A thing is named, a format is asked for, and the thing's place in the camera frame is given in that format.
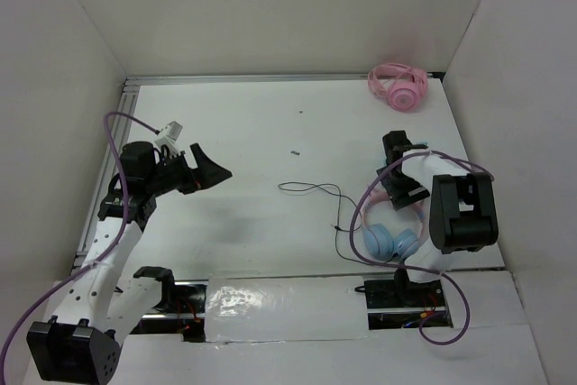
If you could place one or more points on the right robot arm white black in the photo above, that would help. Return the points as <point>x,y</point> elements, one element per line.
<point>454,202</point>

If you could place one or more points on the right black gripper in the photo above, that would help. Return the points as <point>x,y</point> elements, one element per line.
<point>401,197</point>

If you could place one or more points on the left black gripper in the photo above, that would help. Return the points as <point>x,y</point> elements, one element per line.
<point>206,174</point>

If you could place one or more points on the blue pink cat-ear headphones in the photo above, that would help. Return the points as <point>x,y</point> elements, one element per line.
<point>378,240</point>

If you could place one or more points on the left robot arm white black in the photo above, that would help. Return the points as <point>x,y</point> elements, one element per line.
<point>82,341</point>

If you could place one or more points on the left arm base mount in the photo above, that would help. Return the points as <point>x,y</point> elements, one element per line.
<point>185,317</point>

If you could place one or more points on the white sheet over base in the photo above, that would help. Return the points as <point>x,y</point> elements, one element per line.
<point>285,310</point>

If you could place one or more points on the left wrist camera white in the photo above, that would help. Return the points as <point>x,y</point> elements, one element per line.
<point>168,136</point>

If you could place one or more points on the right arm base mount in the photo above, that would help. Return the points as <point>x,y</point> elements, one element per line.
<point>389,306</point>

